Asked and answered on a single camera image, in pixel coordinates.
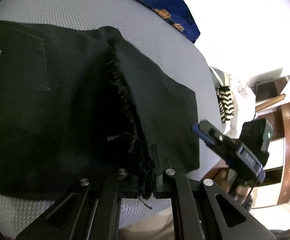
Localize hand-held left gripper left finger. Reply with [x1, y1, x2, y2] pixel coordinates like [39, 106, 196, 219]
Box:
[15, 169, 138, 240]

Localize grey mesh mat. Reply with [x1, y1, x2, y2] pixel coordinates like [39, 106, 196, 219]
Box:
[0, 0, 225, 238]

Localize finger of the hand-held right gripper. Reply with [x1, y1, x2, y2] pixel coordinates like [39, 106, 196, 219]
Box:
[192, 120, 226, 146]

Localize wooden rod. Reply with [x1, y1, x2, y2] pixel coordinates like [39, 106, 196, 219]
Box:
[255, 94, 286, 112]

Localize black pants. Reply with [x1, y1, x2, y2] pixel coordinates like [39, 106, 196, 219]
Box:
[0, 20, 201, 209]

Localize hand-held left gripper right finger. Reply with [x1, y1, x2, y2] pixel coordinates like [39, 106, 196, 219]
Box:
[151, 144, 277, 240]

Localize blue floral blanket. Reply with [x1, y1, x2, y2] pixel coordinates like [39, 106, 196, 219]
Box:
[97, 0, 201, 43]

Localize person's right hand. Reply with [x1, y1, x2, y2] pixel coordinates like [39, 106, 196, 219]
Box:
[214, 169, 251, 204]

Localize grey bag with beige strap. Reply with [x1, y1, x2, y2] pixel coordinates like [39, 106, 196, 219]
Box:
[208, 66, 232, 89]

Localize black cable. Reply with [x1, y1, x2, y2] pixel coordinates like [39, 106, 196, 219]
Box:
[244, 170, 264, 207]

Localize brown wooden cabinet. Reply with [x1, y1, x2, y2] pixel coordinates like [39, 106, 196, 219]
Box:
[254, 75, 290, 205]

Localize black white striped knit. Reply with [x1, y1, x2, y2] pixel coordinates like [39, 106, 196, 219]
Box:
[216, 86, 235, 124]

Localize white dotted cloth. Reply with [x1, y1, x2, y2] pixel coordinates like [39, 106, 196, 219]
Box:
[225, 77, 257, 140]

